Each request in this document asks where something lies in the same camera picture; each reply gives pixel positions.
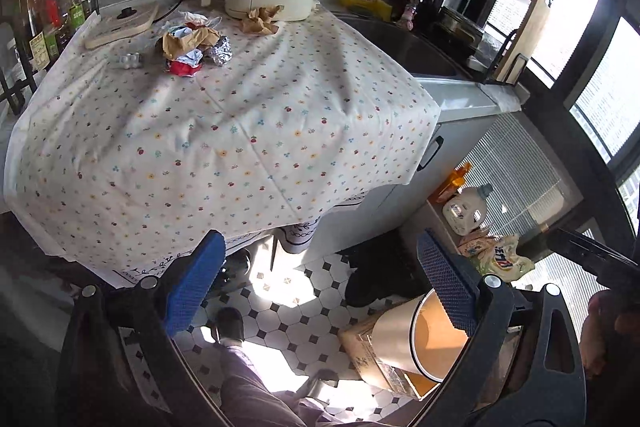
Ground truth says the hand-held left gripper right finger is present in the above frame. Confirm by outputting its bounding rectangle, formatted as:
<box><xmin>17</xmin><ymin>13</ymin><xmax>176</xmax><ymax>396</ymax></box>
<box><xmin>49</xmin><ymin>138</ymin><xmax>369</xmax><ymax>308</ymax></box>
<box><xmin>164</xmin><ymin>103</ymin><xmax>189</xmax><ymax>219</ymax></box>
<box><xmin>410</xmin><ymin>229</ymin><xmax>588</xmax><ymax>427</ymax></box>

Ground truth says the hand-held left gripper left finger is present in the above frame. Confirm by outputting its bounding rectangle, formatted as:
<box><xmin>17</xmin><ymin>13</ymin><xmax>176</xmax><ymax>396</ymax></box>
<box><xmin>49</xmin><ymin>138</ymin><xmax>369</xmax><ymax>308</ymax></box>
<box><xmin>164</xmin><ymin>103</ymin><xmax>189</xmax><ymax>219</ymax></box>
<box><xmin>55</xmin><ymin>229</ymin><xmax>227</xmax><ymax>427</ymax></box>

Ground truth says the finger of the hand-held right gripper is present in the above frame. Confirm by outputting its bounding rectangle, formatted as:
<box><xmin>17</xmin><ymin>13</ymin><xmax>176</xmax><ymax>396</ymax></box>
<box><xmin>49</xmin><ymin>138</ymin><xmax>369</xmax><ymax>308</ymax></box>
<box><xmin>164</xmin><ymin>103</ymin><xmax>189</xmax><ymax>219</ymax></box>
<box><xmin>547</xmin><ymin>227</ymin><xmax>618</xmax><ymax>278</ymax></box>

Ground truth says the beige trash bin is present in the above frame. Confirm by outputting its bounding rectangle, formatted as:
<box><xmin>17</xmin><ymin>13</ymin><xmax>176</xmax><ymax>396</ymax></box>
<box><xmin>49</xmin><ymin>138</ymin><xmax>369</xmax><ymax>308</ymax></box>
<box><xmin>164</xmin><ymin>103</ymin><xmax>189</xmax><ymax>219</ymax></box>
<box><xmin>372</xmin><ymin>289</ymin><xmax>482</xmax><ymax>400</ymax></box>

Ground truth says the small red carton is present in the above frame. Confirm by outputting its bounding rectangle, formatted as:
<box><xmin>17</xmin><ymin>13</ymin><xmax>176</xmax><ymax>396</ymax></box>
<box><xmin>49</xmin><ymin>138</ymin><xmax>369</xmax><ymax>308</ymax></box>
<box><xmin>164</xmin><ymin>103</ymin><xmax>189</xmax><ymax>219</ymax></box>
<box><xmin>166</xmin><ymin>57</ymin><xmax>201</xmax><ymax>78</ymax></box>

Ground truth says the foil ball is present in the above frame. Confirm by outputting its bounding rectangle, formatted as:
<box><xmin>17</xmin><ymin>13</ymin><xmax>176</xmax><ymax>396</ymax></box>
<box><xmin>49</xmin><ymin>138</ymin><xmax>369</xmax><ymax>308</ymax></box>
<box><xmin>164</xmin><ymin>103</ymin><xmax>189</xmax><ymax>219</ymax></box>
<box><xmin>202</xmin><ymin>35</ymin><xmax>232</xmax><ymax>66</ymax></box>

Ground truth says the silver blister pack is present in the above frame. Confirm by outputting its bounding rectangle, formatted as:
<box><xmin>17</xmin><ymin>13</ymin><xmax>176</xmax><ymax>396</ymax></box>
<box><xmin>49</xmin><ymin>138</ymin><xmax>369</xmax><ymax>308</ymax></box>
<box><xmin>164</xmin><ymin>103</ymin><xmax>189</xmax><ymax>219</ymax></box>
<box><xmin>112</xmin><ymin>52</ymin><xmax>143</xmax><ymax>70</ymax></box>

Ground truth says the brown paper wrapper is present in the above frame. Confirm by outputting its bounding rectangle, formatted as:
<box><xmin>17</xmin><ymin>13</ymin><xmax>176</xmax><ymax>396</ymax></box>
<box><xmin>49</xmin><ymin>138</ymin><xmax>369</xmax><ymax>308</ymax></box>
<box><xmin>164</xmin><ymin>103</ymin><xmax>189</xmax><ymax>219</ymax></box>
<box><xmin>161</xmin><ymin>27</ymin><xmax>221</xmax><ymax>60</ymax></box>

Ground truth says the person's right hand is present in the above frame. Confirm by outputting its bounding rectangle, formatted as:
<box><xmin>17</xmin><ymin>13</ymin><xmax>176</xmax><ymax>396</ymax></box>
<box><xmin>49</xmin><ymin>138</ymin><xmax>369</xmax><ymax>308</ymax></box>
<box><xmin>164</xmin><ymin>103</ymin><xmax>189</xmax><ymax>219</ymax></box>
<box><xmin>580</xmin><ymin>292</ymin><xmax>640</xmax><ymax>380</ymax></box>

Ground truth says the grey slipper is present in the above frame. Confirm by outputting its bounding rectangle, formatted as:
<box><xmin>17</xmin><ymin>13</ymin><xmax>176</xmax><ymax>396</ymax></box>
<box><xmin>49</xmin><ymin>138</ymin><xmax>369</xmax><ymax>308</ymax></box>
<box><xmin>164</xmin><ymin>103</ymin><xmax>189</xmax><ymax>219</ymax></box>
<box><xmin>300</xmin><ymin>369</ymin><xmax>342</xmax><ymax>401</ymax></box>
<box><xmin>210</xmin><ymin>307</ymin><xmax>246</xmax><ymax>348</ymax></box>

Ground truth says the white detergent bottle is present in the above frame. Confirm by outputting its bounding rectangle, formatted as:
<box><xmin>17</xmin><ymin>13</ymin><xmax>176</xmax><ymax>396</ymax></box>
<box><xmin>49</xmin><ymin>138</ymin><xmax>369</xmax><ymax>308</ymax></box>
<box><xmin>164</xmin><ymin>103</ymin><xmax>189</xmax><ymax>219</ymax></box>
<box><xmin>442</xmin><ymin>184</ymin><xmax>494</xmax><ymax>236</ymax></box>

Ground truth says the white kitchen cabinet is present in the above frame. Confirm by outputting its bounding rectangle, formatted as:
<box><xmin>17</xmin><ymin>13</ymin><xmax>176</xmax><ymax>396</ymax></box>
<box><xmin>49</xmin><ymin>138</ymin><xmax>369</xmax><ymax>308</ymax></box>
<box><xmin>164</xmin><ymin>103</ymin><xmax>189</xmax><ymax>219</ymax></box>
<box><xmin>320</xmin><ymin>76</ymin><xmax>526</xmax><ymax>258</ymax></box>

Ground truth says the orange spray bottle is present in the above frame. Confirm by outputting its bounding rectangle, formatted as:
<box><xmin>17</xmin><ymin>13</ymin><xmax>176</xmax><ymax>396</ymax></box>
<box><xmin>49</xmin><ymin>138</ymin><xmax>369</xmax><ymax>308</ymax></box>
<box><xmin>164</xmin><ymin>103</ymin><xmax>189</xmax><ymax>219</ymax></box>
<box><xmin>427</xmin><ymin>162</ymin><xmax>473</xmax><ymax>204</ymax></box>

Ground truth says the white cloth with black pattern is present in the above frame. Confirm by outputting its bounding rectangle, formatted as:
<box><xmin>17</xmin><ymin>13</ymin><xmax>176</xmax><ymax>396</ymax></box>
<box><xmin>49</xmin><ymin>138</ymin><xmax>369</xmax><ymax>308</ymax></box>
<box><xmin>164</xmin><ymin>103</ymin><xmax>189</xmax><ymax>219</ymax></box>
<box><xmin>112</xmin><ymin>192</ymin><xmax>383</xmax><ymax>290</ymax></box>

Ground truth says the cardboard box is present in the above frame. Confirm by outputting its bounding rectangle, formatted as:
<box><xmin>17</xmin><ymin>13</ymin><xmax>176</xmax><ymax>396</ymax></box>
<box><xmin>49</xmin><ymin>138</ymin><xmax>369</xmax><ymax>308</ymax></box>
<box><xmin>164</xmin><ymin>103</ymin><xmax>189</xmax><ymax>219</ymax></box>
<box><xmin>337</xmin><ymin>312</ymin><xmax>441</xmax><ymax>401</ymax></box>

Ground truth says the person's leg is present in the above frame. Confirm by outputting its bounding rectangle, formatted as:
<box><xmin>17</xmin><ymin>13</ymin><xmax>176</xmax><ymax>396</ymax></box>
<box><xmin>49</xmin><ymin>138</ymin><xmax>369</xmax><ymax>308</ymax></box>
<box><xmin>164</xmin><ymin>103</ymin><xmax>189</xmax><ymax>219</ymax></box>
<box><xmin>215</xmin><ymin>341</ymin><xmax>381</xmax><ymax>427</ymax></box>

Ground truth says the floral tablecloth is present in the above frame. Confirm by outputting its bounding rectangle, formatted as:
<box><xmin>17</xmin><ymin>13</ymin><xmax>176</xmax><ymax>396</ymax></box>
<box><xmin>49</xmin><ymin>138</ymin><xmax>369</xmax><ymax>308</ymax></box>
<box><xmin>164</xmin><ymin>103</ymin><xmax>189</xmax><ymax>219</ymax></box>
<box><xmin>2</xmin><ymin>2</ymin><xmax>441</xmax><ymax>293</ymax></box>

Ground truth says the wooden cutting board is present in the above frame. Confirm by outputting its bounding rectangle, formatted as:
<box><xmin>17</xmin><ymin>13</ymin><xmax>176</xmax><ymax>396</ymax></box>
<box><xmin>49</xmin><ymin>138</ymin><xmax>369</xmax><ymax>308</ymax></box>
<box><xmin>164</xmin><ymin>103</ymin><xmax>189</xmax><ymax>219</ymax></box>
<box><xmin>492</xmin><ymin>0</ymin><xmax>554</xmax><ymax>81</ymax></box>

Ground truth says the steel sink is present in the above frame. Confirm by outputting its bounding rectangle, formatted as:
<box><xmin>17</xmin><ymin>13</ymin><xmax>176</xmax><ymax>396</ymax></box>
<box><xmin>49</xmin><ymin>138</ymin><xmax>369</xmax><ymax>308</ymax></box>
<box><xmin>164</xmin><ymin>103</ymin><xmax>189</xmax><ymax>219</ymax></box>
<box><xmin>340</xmin><ymin>14</ymin><xmax>462</xmax><ymax>78</ymax></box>

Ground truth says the crumpled white tissue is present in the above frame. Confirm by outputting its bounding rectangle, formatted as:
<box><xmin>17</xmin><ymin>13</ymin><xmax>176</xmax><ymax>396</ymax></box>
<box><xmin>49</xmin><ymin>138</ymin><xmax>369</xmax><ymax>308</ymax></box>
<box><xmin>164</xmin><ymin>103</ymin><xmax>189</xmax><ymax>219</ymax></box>
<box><xmin>177</xmin><ymin>11</ymin><xmax>222</xmax><ymax>30</ymax></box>

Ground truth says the black metal spice rack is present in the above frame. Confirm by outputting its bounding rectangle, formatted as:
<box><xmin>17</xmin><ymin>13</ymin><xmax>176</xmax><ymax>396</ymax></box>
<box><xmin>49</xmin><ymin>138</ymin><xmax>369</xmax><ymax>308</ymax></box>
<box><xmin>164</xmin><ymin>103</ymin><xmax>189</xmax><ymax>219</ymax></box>
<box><xmin>0</xmin><ymin>0</ymin><xmax>101</xmax><ymax>118</ymax></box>

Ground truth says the crumpled brown paper bag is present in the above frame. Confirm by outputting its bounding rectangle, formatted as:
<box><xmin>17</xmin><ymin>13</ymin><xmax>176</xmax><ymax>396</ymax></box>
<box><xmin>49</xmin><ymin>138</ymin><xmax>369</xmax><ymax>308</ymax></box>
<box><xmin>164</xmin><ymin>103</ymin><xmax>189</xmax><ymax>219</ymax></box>
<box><xmin>241</xmin><ymin>5</ymin><xmax>285</xmax><ymax>36</ymax></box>

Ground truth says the small pink bottle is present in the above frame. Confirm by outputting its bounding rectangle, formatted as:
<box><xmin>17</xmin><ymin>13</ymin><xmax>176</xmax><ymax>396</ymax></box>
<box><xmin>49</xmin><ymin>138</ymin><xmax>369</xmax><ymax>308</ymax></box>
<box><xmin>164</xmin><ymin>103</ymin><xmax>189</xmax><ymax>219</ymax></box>
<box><xmin>400</xmin><ymin>0</ymin><xmax>422</xmax><ymax>31</ymax></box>

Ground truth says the yellow sponge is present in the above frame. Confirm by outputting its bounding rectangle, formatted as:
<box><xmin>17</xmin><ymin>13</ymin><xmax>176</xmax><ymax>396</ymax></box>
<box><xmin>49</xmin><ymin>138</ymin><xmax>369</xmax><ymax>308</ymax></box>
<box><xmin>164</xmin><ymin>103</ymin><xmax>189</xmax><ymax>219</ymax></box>
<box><xmin>332</xmin><ymin>0</ymin><xmax>393</xmax><ymax>22</ymax></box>

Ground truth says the row of condiment bottles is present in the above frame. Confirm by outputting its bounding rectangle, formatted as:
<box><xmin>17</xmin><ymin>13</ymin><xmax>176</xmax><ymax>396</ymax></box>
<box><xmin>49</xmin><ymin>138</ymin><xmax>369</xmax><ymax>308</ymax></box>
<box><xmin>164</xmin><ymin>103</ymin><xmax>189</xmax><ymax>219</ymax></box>
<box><xmin>0</xmin><ymin>0</ymin><xmax>91</xmax><ymax>72</ymax></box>

